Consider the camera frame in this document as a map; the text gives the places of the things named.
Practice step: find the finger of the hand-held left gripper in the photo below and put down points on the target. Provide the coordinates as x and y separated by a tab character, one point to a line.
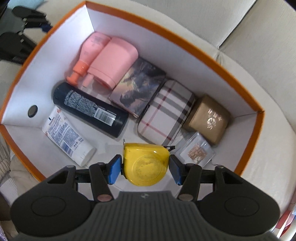
32	20
16	46

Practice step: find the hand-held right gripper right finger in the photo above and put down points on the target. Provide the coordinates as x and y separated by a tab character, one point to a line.
177	170

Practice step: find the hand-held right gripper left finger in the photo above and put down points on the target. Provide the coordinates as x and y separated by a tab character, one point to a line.
115	170

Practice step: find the clear plastic box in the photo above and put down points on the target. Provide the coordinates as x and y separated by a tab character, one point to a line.
196	150

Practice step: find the yellow tape measure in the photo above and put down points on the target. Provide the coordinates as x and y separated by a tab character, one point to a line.
145	166

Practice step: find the white tube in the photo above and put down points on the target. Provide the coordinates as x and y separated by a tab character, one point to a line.
67	136

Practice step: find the gold square box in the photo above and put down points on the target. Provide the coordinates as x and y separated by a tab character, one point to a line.
208	120

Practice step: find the plaid case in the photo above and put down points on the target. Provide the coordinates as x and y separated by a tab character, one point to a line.
161	111

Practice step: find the pink pump bottle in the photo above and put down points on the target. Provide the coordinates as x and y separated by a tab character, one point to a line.
92	44

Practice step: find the black tube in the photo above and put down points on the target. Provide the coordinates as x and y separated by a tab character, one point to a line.
87	106

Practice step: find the dark picture box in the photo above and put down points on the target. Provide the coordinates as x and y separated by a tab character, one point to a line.
136	88

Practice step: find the large pink bottle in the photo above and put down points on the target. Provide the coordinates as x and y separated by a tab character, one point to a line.
113	62

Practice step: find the orange cardboard box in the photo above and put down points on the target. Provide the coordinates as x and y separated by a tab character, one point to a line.
161	41

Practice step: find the light blue pillow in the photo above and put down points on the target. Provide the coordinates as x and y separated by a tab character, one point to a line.
37	1

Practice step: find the beige knit clothing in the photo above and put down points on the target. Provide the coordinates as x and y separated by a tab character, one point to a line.
9	171

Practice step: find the pink book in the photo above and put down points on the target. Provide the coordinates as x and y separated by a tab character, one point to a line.
286	222

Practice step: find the beige fabric sofa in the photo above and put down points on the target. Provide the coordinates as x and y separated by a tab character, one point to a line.
266	69

